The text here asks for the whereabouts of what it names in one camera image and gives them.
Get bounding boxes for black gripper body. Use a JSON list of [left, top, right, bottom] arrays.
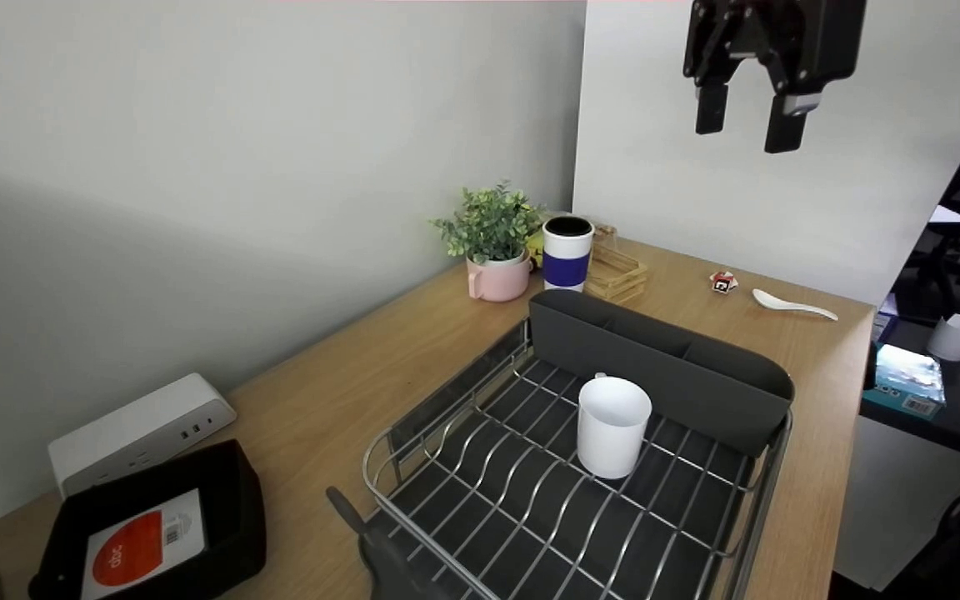
[[681, 0, 870, 91]]

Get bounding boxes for white mug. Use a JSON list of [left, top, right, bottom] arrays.
[[574, 374, 656, 483]]

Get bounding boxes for black dish rack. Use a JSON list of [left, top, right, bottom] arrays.
[[322, 318, 799, 600]]

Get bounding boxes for small red white toy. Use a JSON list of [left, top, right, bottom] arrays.
[[707, 266, 743, 298]]

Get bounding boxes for white ceramic spoon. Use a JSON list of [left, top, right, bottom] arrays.
[[751, 287, 844, 327]]

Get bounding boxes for white tumbler with blue band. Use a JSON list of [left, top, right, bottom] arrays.
[[539, 212, 597, 295]]

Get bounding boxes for green plant in pink pot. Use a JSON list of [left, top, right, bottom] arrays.
[[431, 180, 551, 307]]

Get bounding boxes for white paper cup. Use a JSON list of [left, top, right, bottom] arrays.
[[927, 310, 960, 367]]

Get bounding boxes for dark grey cutlery caddy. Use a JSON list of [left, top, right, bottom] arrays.
[[527, 288, 796, 458]]

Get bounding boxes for teal box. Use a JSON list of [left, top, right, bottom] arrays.
[[870, 341, 950, 424]]

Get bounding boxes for black box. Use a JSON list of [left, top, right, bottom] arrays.
[[24, 435, 270, 600]]

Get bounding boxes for white electronic box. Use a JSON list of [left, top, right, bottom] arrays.
[[43, 370, 239, 497]]

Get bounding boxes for white card with orange circle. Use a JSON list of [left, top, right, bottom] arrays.
[[76, 487, 209, 600]]

